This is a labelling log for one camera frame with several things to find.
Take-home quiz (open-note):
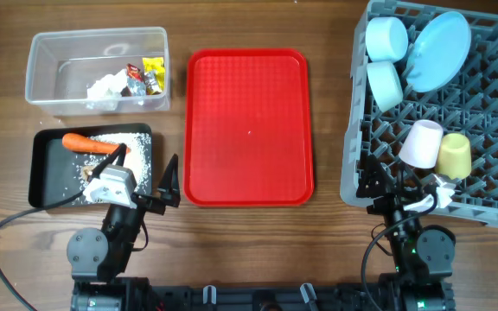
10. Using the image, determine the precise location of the pink plastic cup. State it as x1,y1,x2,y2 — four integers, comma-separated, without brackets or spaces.
399,119,444,168

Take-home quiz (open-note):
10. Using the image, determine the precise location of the yellow plastic cup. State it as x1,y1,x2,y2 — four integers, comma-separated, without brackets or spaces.
435,133,472,180

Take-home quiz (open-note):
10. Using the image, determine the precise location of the orange carrot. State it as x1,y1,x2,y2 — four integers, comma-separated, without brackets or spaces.
62,133,118,154

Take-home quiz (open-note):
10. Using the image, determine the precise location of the green bowl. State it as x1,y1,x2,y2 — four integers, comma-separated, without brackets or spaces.
367,61,403,112

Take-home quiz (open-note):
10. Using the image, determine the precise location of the red silver candy wrapper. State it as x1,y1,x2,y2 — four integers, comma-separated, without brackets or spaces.
121,64,147,97

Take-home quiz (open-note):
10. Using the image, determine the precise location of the white tissue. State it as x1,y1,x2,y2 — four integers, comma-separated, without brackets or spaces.
86,69,127,111

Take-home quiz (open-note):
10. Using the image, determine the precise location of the yellow snack wrapper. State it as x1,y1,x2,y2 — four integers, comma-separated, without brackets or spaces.
143,57,166,95

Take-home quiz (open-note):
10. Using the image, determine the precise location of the light blue bowl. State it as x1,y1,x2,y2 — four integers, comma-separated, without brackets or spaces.
365,17,409,63

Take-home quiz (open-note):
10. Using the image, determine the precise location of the light blue plate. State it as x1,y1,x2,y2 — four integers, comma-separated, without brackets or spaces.
406,11,471,92

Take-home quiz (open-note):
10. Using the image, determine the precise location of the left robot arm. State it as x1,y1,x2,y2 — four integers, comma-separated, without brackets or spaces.
67,144,395,311

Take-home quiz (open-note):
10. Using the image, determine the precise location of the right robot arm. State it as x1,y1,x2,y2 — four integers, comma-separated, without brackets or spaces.
357,185,456,311

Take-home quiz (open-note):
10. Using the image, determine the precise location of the black food waste tray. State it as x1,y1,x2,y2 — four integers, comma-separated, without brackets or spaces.
29,123,152,207

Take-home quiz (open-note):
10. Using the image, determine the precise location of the grey dishwasher rack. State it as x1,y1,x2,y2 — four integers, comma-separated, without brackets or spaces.
340,1,498,228

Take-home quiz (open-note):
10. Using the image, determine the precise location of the clear plastic waste bin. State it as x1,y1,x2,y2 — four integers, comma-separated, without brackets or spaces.
25,27,171,117

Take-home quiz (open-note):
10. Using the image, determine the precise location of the pile of rice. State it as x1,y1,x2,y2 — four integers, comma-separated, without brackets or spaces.
72,132,151,194

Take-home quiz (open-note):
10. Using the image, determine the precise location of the brown food scrap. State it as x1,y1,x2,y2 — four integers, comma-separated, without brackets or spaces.
80,165,94,181

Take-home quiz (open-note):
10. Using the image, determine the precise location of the red plastic tray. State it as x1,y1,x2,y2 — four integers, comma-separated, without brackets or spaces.
183,48,314,207

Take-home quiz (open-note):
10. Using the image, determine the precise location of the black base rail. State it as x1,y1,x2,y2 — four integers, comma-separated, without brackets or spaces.
70,277,456,311

